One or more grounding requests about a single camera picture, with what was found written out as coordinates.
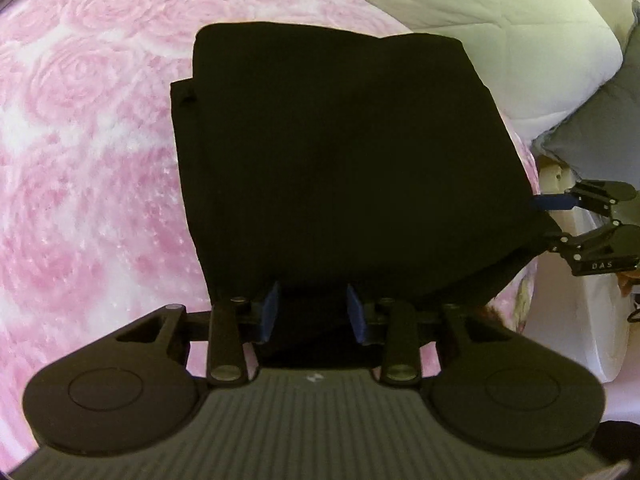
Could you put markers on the white quilted pillow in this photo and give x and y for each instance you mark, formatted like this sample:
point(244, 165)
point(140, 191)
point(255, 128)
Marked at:
point(500, 35)

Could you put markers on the person's right hand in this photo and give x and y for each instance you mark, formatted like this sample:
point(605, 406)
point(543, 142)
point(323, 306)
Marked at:
point(626, 285)

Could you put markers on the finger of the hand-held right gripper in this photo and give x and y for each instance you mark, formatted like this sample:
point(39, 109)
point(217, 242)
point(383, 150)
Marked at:
point(552, 202)
point(580, 245)

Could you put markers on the grey pillow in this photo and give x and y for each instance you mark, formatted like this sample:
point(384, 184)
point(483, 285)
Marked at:
point(600, 125)

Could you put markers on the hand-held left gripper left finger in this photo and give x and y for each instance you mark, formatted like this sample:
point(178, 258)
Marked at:
point(270, 310)

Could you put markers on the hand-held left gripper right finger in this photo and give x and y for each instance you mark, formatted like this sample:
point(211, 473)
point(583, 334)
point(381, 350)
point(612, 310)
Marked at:
point(356, 312)

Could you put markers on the dark cloth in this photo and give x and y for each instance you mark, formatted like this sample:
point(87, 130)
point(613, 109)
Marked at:
point(620, 435)

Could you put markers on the pink rose-print bed sheet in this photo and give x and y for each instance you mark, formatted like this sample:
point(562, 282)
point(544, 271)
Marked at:
point(90, 160)

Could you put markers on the black shirt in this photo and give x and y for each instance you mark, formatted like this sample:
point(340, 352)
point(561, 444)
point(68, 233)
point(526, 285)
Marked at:
point(340, 160)

